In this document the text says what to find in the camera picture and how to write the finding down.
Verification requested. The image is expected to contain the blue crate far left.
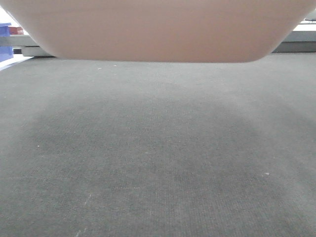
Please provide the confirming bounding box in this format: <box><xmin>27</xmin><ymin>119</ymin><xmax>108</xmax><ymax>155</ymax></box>
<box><xmin>0</xmin><ymin>23</ymin><xmax>13</xmax><ymax>62</ymax></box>

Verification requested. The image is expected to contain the red box far left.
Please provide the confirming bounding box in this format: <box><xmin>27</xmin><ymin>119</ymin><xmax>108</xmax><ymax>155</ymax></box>
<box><xmin>8</xmin><ymin>26</ymin><xmax>24</xmax><ymax>35</ymax></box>

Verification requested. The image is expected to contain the white plastic storage bin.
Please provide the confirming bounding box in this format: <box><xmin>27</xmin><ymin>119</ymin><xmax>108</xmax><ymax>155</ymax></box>
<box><xmin>0</xmin><ymin>0</ymin><xmax>316</xmax><ymax>63</ymax></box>

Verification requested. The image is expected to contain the white background table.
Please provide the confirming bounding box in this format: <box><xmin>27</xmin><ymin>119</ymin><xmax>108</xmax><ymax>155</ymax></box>
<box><xmin>273</xmin><ymin>22</ymin><xmax>316</xmax><ymax>53</ymax></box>

